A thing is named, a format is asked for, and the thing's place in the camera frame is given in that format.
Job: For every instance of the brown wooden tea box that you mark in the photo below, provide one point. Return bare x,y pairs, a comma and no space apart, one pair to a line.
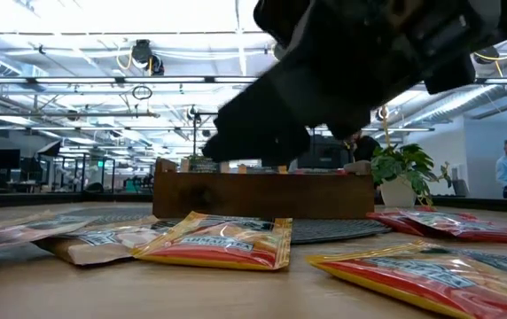
262,197

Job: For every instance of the green plant in white pot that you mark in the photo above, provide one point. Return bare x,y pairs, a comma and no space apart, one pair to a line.
397,192

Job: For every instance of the black computer monitor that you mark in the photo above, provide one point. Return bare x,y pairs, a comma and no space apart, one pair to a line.
4,158

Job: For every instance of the long ceiling light strip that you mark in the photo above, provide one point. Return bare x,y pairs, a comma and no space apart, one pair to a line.
80,80

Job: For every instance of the black aluminium table frame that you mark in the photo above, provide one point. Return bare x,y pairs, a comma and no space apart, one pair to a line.
14,200

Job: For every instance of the round grey woven placemat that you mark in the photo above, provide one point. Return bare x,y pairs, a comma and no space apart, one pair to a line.
337,230

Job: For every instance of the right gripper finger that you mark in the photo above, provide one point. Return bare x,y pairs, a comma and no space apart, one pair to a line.
253,128
351,122

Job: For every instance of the red strawberry tea packet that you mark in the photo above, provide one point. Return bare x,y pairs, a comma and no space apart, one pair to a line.
386,221
470,230

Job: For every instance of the black studio lamp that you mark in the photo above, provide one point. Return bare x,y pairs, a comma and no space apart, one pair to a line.
50,148

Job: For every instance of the yellow mango tea packet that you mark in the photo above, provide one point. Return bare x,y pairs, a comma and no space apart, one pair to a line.
435,283
218,248
241,168

